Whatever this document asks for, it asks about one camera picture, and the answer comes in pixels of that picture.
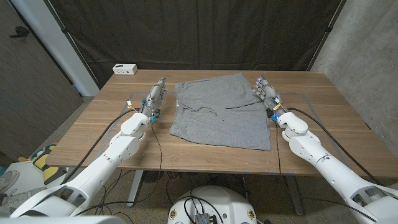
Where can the grey cotton shorts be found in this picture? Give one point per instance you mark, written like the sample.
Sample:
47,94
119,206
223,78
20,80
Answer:
217,118

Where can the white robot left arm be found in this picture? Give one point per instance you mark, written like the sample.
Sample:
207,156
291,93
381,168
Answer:
102,168

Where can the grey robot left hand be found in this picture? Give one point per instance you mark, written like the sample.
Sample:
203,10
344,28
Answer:
154,98

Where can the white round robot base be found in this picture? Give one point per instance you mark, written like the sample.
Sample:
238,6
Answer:
224,202

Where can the black round fan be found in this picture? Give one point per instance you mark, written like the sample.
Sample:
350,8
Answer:
152,176

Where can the white door frame post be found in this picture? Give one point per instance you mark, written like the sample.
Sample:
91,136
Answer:
51,40

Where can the grey hub box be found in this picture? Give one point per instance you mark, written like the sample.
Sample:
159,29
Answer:
202,218

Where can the white power strip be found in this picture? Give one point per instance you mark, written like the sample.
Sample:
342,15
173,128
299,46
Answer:
124,69

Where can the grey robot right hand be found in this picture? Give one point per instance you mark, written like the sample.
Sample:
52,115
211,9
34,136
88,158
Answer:
269,93

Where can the black backdrop stand pole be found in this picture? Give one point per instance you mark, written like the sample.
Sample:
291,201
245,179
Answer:
328,29
64,30

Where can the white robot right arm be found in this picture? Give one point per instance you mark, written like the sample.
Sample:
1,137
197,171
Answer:
329,171

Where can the grey sneaker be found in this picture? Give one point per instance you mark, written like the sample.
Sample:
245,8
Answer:
21,197
7,180

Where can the grey table leg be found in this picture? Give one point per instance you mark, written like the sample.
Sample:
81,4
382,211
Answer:
294,196

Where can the white table leg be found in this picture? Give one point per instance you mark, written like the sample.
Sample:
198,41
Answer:
135,186

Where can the black backdrop curtain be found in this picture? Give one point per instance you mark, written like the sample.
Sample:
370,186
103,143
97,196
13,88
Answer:
199,31

